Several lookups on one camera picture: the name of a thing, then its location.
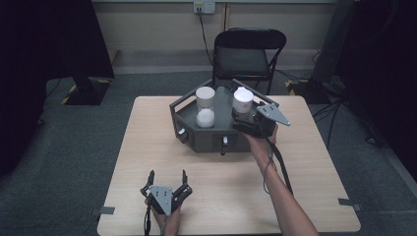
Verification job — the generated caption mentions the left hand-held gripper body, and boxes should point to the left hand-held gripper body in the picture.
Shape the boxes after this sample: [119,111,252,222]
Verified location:
[149,185,185,217]

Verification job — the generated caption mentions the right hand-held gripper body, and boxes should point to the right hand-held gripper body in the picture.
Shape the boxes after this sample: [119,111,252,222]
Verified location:
[233,102,292,139]

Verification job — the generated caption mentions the dark grey corner rack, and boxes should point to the dark grey corner rack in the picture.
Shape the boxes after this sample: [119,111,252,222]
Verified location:
[168,78,280,156]

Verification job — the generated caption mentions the white lidded seasoning jar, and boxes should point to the white lidded seasoning jar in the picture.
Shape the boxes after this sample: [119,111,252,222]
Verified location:
[232,86,255,123]

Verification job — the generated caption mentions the clear jar with white powder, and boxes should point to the clear jar with white powder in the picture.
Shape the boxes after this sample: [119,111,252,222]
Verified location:
[195,86,216,129]

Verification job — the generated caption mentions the person's right hand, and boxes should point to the person's right hand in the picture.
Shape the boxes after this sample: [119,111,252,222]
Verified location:
[244,126,279,171]

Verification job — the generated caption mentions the person's left hand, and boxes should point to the person's left hand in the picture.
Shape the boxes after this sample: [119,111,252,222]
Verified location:
[146,200,182,236]

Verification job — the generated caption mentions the black rack hook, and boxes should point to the black rack hook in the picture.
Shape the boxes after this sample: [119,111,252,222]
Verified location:
[219,136,230,156]
[176,127,190,145]

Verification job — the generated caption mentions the black folding chair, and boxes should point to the black folding chair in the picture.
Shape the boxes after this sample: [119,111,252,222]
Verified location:
[211,28,288,96]

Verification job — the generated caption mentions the black stand base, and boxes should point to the black stand base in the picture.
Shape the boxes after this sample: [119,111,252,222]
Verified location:
[60,77,112,106]
[284,78,333,105]

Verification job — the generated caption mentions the grey tape strip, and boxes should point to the grey tape strip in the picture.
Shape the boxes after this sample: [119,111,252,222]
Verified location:
[337,198,363,212]
[90,206,116,217]

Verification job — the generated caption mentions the grey upright panel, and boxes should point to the grey upright panel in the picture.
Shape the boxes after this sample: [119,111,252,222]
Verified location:
[310,0,358,85]

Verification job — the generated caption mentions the black curtain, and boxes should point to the black curtain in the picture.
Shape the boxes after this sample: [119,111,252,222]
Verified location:
[335,0,417,183]
[0,0,116,178]

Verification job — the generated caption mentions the left hand-held gripper black cable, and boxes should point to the left hand-held gripper black cable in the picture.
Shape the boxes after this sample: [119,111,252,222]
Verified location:
[143,196,153,236]

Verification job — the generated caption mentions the hand-held gripper black cable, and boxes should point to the hand-held gripper black cable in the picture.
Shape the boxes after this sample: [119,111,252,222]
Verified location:
[143,196,153,236]
[265,137,295,197]

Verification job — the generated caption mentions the right hand-held gripper black cable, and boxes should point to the right hand-held gripper black cable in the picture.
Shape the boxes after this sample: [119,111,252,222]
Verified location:
[265,137,295,197]

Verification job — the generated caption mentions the black floor cables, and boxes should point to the black floor cables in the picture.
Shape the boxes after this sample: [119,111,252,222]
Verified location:
[309,94,387,150]

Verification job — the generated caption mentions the black power cable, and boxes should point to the black power cable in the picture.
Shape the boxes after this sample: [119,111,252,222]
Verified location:
[196,7,214,66]

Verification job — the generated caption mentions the orange wall pipe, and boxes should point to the orange wall pipe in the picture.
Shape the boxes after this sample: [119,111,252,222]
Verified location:
[223,2,231,31]

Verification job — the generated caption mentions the white wall socket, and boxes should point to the white wall socket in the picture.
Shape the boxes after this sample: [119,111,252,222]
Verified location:
[193,1,216,15]

